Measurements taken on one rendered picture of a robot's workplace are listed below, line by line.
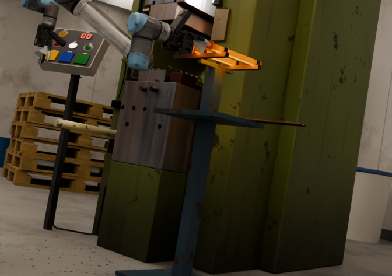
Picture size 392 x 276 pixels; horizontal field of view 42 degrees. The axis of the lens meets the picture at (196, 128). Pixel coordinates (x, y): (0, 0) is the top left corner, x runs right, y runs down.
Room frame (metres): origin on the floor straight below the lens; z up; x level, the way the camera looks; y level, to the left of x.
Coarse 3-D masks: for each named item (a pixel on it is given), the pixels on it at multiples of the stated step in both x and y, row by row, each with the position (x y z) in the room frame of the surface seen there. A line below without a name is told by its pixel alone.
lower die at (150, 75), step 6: (144, 72) 2.82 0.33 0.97; (150, 72) 2.79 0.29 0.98; (156, 72) 2.76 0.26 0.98; (162, 72) 2.73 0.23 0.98; (168, 72) 2.73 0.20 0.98; (138, 78) 2.84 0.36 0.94; (144, 78) 2.81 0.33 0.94; (150, 78) 2.78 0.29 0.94; (156, 78) 2.75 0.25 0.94; (162, 78) 2.73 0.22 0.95; (198, 84) 2.94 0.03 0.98
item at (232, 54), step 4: (208, 40) 2.01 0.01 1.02; (212, 44) 2.02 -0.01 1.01; (216, 44) 2.04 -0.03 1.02; (208, 48) 2.02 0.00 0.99; (212, 48) 2.04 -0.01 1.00; (216, 48) 2.05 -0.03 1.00; (220, 48) 2.06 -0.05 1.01; (228, 52) 2.09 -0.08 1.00; (232, 52) 2.11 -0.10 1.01; (232, 56) 2.12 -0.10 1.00; (236, 56) 2.13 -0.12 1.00; (240, 56) 2.14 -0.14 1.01; (244, 56) 2.16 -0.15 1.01; (240, 60) 2.17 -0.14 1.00; (244, 60) 2.16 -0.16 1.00; (248, 60) 2.18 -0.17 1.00; (252, 60) 2.19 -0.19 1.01; (252, 64) 2.21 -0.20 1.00; (260, 64) 2.23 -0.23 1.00
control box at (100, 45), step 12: (60, 36) 3.05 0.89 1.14; (72, 36) 3.04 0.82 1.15; (96, 36) 3.01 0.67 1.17; (60, 48) 2.99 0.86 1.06; (72, 48) 2.98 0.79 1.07; (84, 48) 2.96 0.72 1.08; (96, 48) 2.96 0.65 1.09; (48, 60) 2.95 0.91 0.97; (72, 60) 2.93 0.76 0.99; (96, 60) 2.94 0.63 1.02; (72, 72) 2.96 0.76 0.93; (84, 72) 2.93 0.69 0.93
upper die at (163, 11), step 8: (152, 8) 2.83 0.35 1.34; (160, 8) 2.79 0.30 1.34; (168, 8) 2.76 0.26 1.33; (176, 8) 2.72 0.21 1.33; (184, 8) 2.77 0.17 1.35; (152, 16) 2.83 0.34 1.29; (160, 16) 2.79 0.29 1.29; (168, 16) 2.75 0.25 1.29; (192, 16) 2.83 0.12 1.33; (200, 16) 2.88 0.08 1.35; (192, 24) 2.83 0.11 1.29; (200, 24) 2.88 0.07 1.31; (208, 24) 2.94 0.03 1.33; (200, 32) 2.90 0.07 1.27; (208, 32) 2.95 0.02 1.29
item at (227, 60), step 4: (196, 48) 2.13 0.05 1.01; (196, 52) 2.15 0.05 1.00; (208, 52) 2.18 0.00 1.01; (212, 52) 2.20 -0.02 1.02; (216, 60) 2.25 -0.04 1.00; (220, 60) 2.24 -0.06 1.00; (224, 60) 2.25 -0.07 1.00; (228, 60) 2.27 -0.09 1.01; (232, 60) 2.28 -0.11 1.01; (228, 64) 2.30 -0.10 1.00; (232, 64) 2.29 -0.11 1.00; (240, 64) 2.32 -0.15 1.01
